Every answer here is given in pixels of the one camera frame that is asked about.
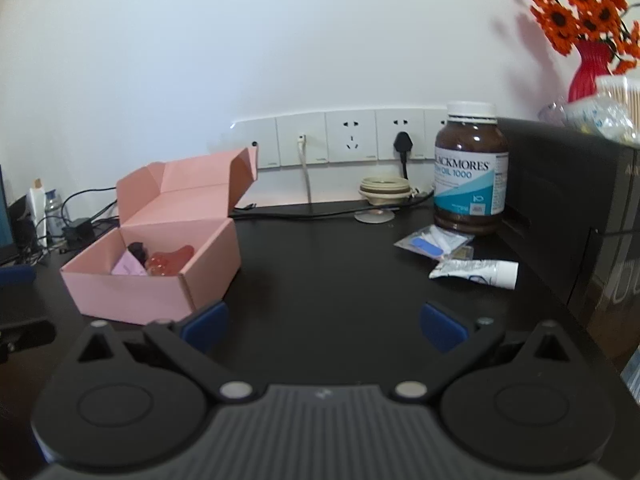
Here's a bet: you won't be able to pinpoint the black glossy appliance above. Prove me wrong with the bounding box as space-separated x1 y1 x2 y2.
495 116 640 341

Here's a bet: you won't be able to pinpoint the clear plastic bag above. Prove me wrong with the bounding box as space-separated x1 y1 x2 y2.
537 95 636 143

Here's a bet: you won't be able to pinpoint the tangled black cables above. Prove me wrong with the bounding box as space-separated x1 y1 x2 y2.
47 187 121 261

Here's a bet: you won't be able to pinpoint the red massage comb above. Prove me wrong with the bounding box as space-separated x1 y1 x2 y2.
145 245 195 278

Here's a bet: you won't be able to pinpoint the cotton swab container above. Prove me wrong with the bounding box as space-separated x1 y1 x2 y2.
595 75 640 131

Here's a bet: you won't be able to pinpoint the white squeeze tube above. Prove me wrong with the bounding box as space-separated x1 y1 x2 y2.
29 178 48 248

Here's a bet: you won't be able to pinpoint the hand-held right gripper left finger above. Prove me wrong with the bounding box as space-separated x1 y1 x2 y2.
76 301 253 403

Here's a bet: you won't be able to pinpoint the clear plastic bottle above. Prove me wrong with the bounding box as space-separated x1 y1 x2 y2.
44 189 65 233

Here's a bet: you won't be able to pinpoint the white charging cable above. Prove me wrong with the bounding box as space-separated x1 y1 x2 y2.
296 133 313 204

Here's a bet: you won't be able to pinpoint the pink cardboard box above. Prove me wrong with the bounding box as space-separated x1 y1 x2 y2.
60 147 259 326

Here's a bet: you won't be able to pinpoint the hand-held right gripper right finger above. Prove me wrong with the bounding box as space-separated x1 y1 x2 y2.
389 303 573 403

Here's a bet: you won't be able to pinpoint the orange artificial flowers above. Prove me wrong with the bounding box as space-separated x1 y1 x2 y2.
500 0 640 73

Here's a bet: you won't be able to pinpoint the black power adapter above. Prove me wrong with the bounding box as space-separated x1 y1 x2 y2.
62 217 96 246

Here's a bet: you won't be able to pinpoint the red vase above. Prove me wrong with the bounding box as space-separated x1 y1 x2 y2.
567 40 613 103

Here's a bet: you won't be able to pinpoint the beige round suction holder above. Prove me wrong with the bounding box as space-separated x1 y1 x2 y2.
354 176 418 224

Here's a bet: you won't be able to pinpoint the clear packet with blue strip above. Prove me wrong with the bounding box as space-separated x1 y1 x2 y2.
393 225 475 262

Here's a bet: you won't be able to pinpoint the white ointment tube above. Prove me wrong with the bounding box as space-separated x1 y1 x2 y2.
428 258 519 290

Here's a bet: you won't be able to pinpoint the black power plug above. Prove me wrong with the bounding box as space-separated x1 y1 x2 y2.
393 131 415 181

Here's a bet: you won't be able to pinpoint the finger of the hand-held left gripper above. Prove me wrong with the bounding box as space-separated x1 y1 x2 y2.
0 265 37 288
0 317 57 366

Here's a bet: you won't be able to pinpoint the computer monitor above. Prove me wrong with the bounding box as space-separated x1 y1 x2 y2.
0 164 21 267

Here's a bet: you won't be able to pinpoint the brown supplement bottle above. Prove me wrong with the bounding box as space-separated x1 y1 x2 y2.
432 101 510 237

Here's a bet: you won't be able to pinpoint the white wall socket row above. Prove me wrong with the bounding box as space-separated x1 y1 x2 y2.
231 107 448 168

